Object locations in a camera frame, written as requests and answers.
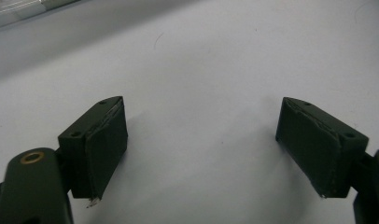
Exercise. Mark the aluminium floor rail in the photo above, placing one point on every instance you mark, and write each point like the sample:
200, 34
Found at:
19, 11

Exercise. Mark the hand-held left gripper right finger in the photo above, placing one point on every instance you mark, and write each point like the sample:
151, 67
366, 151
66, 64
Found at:
315, 149

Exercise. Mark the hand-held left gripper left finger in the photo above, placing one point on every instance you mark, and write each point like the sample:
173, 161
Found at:
100, 149

